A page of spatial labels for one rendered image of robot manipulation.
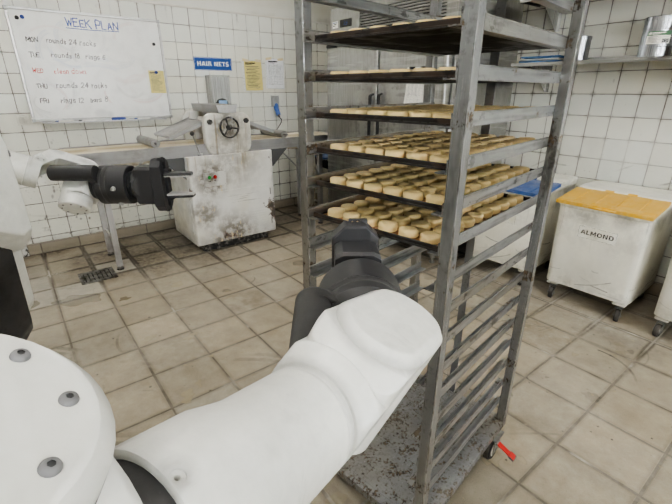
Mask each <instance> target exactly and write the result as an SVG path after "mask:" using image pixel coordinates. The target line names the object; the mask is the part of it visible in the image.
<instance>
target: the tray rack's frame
mask: <svg viewBox="0 0 672 504"><path fill-rule="evenodd" d="M506 5H507V0H497V8H496V16H499V17H503V18H505V13H506ZM588 5H589V0H575V1H574V6H573V11H572V17H571V22H570V27H569V33H568V38H567V43H566V49H565V54H564V59H563V65H562V70H561V75H560V81H559V86H558V91H557V97H556V102H555V107H554V113H553V118H552V123H551V129H550V134H549V139H548V145H547V150H546V155H545V161H544V166H543V171H542V177H541V182H540V187H539V193H538V198H537V203H536V209H535V214H534V219H533V225H532V230H531V235H530V241H529V246H528V251H527V257H526V262H525V267H524V273H523V278H522V283H521V289H520V294H519V299H518V305H517V310H516V315H515V320H514V326H513V331H512V336H511V342H510V347H509V352H508V358H507V363H506V368H505V374H504V379H503V384H502V390H501V395H500V400H499V406H498V411H497V413H495V412H493V411H492V412H491V414H490V415H489V416H488V417H487V419H486V420H485V421H484V422H483V424H482V425H481V426H480V427H479V429H478V430H477V431H476V432H475V434H474V435H473V436H472V437H471V439H470V440H469V441H468V442H467V444H466V445H465V446H464V447H463V449H462V450H461V451H460V452H459V454H458V455H457V456H456V457H455V459H454V460H453V461H452V462H451V464H450V465H449V466H448V467H447V469H446V470H445V471H444V472H443V474H442V475H441V476H440V477H439V479H438V480H437V481H436V482H435V484H434V485H433V486H432V487H431V489H430V490H429V495H428V504H447V502H448V501H449V500H450V498H451V497H452V496H453V494H454V493H455V492H456V490H457V489H458V487H459V486H460V485H461V483H462V482H463V481H464V479H465V478H466V477H467V475H468V474H469V472H470V471H471V470H472V468H473V467H474V466H475V464H476V463H477V461H478V460H479V459H480V457H481V456H482V455H483V453H484V452H485V451H486V449H487V448H488V446H489V445H490V444H491V442H492V441H493V442H494V447H493V452H492V455H493V454H494V453H495V451H496V450H497V448H498V445H497V446H496V443H497V442H498V441H499V439H500V438H501V437H502V435H503V434H504V431H502V430H501V429H502V427H503V426H504V425H505V422H506V417H507V412H508V407H509V402H510V397H511V392H512V387H513V382H514V377H515V372H516V367H517V362H518V357H519V352H520V347H521V342H522V337H523V332H524V327H525V322H526V317H527V312H528V307H529V301H530V296H531V291H532V286H533V281H534V276H535V271H536V266H537V261H538V256H539V251H540V246H541V241H542V236H543V231H544V226H545V221H546V216H547V211H548V206H549V201H550V196H551V191H552V186H553V181H554V176H555V171H556V166H557V161H558V156H559V151H560V146H561V141H562V136H563V131H564V126H565V121H566V116H567V111H568V106H569V101H570V96H571V91H572V86H573V81H574V76H575V71H576V66H577V61H578V56H579V51H580V46H581V41H582V36H583V31H584V26H585V21H586V15H587V10H588ZM441 12H442V0H430V13H429V15H432V16H436V17H441ZM495 87H496V83H487V86H486V94H485V102H484V105H493V102H494V95H495ZM434 95H435V84H424V94H423V103H427V102H434ZM474 243H475V237H474V238H472V239H470V240H468V241H467V244H466V252H465V260H464V263H465V262H466V261H468V260H470V259H471V258H473V251H474ZM422 376H423V375H422V374H420V375H419V376H418V377H417V379H416V380H415V382H414V383H413V384H412V386H411V387H410V389H409V390H408V391H407V393H406V394H405V396H404V397H403V398H402V400H401V401H400V402H399V404H398V405H397V407H396V408H395V409H394V411H393V412H392V414H391V415H390V416H389V418H388V419H387V421H386V422H385V423H384V425H383V426H382V428H381V429H380V430H379V432H378V433H377V435H376V436H375V437H374V439H373V440H372V442H371V443H370V444H369V446H368V447H367V449H366V450H365V451H363V452H362V453H360V454H357V455H352V456H351V457H350V458H349V459H348V461H347V462H346V463H345V464H344V465H343V466H342V467H341V469H340V470H339V471H338V472H337V473H336V474H337V475H338V476H340V477H341V478H342V479H343V480H344V481H346V482H347V483H348V484H349V485H350V486H352V487H353V488H354V489H355V490H356V491H358V492H359V493H360V494H361V495H363V496H364V497H365V498H366V499H367V500H369V501H370V502H371V503H372V504H405V503H406V502H407V501H408V500H409V498H410V497H411V496H412V495H413V494H414V492H415V489H414V488H413V487H411V486H410V485H409V484H407V481H408V480H409V479H410V478H411V477H412V476H413V475H414V473H415V472H416V471H417V466H416V465H415V464H413V463H412V462H411V461H409V459H410V458H411V456H412V455H413V454H414V453H415V452H416V451H417V450H418V449H419V446H420V442H419V441H418V440H416V439H415V438H413V437H412V436H411V435H412V434H413V433H414V432H415V430H416V429H417V428H418V427H419V426H420V425H421V424H422V416H423V415H420V414H419V413H417V412H415V411H414V410H413V409H414V408H415V407H416V406H417V405H418V404H419V403H420V402H421V401H423V400H424V396H425V388H424V387H422V386H421V385H419V384H417V383H416V381H417V380H418V379H420V378H421V377H422ZM475 404H476V402H473V403H472V405H471V406H470V407H469V408H468V409H467V410H466V411H465V412H464V414H463V415H462V416H461V417H460V418H459V419H458V420H457V422H456V423H455V424H454V425H453V426H452V427H451V428H450V429H449V431H448V432H447V433H446V434H445V435H444V436H443V437H442V439H441V440H440V441H439V442H438V443H437V444H436V445H435V446H434V451H435V449H436V448H437V447H438V446H439V445H440V444H441V443H442V441H443V440H444V439H445V438H446V437H447V436H448V435H449V433H450V432H451V431H452V430H453V429H454V428H455V427H456V425H457V424H458V423H459V422H460V421H461V420H462V418H463V417H464V416H465V415H466V414H467V413H468V412H469V410H470V409H471V408H472V407H473V406H474V405H475Z"/></svg>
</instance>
